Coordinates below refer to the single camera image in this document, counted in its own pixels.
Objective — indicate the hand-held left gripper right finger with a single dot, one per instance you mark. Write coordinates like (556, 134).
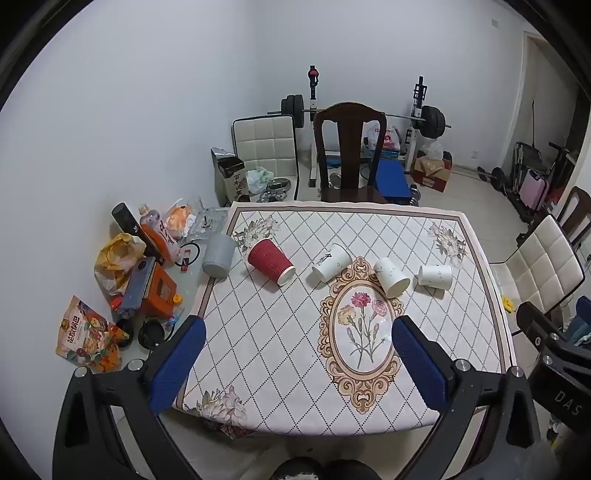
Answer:
(418, 364)

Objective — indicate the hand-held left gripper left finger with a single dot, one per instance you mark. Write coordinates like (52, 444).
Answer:
(178, 364)

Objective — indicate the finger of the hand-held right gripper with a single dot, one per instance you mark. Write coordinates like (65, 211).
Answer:
(535, 318)

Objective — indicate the short white speckled cup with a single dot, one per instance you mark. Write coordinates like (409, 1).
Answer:
(435, 276)

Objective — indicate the tall white speckled cup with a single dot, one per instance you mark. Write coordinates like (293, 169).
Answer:
(390, 277)

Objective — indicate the grey cup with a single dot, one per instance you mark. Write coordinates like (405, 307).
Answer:
(218, 256)

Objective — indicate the white cup with black mark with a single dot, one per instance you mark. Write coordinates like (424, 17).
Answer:
(330, 264)

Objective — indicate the red ribbed paper cup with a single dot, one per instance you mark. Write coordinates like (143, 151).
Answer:
(268, 261)

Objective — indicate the small yellow toy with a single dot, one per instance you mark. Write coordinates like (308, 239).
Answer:
(508, 304)

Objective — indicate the black round lid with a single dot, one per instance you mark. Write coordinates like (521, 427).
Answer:
(151, 333)

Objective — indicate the blue cloth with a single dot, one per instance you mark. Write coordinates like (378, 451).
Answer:
(579, 321)

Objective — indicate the white padded chair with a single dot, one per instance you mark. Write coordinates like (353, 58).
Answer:
(545, 258)
(263, 143)

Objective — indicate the orange box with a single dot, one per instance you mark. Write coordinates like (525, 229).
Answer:
(161, 293)

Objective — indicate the grey-blue phone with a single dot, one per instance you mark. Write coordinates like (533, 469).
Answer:
(138, 286)

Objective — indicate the orange printed snack bag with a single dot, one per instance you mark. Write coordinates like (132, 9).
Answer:
(85, 334)

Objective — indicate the floral printed tablecloth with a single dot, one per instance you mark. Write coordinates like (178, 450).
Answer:
(277, 346)

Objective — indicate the dark wooden chair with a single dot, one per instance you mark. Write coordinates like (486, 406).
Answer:
(577, 207)
(349, 138)

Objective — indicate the yellow plastic bag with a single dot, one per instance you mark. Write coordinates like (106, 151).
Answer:
(117, 258)

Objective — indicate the pink suitcase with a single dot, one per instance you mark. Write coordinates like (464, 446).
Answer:
(534, 189)

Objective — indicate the clear bag with orange snack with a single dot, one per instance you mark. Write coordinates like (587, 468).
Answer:
(178, 219)

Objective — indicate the black cylinder bottle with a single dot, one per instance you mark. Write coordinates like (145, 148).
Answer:
(131, 226)

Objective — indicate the black dumbbell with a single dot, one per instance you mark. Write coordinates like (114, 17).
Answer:
(496, 177)

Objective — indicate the clear plastic packaging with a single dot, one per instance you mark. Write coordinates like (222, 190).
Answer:
(210, 221)

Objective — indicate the black folding trolley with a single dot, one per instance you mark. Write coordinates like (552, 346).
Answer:
(526, 161)

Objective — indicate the cardboard box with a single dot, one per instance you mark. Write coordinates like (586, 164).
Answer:
(431, 177)

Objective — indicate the blue bench pad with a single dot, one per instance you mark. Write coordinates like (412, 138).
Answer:
(392, 180)

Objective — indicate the brown printed carton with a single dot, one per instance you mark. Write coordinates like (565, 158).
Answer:
(233, 177)

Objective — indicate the green and white plastic bag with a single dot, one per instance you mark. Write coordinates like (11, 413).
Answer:
(258, 179)

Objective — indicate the round metal pot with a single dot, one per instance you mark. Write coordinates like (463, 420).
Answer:
(278, 187)

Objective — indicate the black barbell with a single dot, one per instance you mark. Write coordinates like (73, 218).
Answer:
(434, 121)

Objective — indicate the red and white plastic bag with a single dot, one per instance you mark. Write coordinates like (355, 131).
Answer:
(387, 138)

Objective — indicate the white bench press rack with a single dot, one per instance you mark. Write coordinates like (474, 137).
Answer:
(313, 92)

